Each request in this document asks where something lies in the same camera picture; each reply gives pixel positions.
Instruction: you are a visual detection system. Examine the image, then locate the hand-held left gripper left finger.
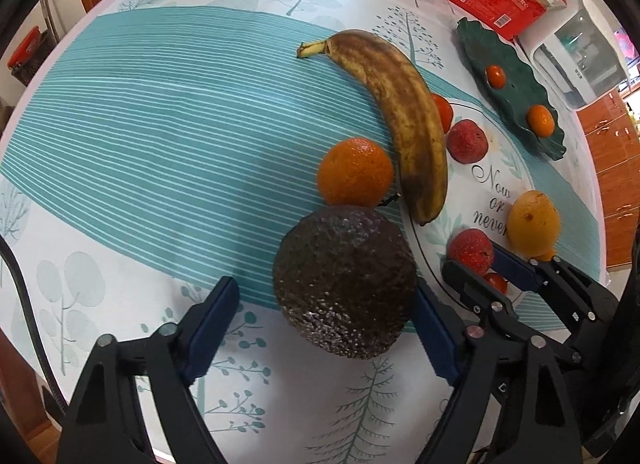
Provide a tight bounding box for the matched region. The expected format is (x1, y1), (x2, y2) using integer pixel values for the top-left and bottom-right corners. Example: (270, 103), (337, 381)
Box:
(56, 275), (241, 464)

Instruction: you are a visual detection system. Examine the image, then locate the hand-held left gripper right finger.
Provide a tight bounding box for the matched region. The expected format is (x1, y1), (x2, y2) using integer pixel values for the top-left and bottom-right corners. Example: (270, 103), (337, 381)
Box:
(412, 277), (583, 464)

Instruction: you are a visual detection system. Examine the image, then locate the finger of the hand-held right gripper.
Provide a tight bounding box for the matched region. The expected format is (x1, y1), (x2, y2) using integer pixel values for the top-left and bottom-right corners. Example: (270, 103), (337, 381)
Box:
(491, 242), (620, 342)
(442, 259), (528, 342)

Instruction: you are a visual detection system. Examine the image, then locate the dark avocado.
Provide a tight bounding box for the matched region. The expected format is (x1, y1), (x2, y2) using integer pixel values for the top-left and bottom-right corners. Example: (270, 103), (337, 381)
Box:
(273, 204), (418, 360)

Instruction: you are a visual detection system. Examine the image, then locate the orange tangerine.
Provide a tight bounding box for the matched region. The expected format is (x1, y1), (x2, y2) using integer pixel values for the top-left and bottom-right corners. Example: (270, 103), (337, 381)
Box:
(316, 137), (395, 207)

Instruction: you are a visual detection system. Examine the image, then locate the brown spotted banana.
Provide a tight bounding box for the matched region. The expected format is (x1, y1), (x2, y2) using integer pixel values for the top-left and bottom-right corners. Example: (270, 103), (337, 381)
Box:
(298, 29), (448, 226)

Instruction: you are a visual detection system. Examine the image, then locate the dark green scalloped plate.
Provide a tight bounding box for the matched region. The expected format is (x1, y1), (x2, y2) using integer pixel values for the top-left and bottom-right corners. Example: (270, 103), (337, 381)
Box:
(456, 17), (567, 161)

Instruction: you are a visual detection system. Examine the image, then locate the small orange kumquat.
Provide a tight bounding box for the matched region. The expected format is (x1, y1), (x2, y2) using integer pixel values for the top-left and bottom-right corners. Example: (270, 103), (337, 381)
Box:
(527, 105), (556, 137)

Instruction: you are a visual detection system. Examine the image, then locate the tree print tablecloth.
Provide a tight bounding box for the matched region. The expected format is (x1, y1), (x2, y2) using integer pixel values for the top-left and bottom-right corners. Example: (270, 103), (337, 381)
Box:
(0, 0), (608, 464)

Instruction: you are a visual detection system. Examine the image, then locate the white countertop appliance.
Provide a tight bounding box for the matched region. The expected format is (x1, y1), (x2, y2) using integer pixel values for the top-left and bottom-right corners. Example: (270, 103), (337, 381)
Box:
(515, 0), (632, 112)

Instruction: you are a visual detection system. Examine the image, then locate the red lid jar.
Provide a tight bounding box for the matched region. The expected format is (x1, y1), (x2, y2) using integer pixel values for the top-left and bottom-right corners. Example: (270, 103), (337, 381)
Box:
(7, 27), (53, 88)

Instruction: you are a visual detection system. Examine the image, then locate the wooden cabinet with handles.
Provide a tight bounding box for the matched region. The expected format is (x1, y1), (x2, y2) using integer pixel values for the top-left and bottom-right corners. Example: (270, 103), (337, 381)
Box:
(575, 79), (640, 270)

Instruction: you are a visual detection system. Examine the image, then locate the black cable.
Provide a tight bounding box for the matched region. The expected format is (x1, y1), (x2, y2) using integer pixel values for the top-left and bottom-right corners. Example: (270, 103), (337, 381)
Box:
(0, 234), (68, 415)

